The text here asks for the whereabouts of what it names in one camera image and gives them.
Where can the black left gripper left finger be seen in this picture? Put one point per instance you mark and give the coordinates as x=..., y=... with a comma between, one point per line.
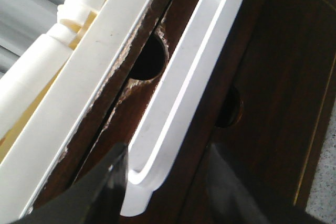
x=95, y=198

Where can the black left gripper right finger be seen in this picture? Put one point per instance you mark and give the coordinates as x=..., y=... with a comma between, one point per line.
x=230, y=199

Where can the wooden drawer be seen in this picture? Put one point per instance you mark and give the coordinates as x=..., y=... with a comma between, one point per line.
x=118, y=108
x=274, y=121

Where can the white drawer handle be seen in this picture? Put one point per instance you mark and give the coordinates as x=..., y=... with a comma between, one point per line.
x=162, y=129

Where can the dark wooden drawer cabinet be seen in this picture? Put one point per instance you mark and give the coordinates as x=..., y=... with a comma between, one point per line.
x=268, y=102

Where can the grey pleated curtain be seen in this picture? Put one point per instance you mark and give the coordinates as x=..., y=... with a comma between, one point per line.
x=22, y=22

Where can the white tray frame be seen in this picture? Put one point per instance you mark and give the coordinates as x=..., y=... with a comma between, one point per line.
x=36, y=151

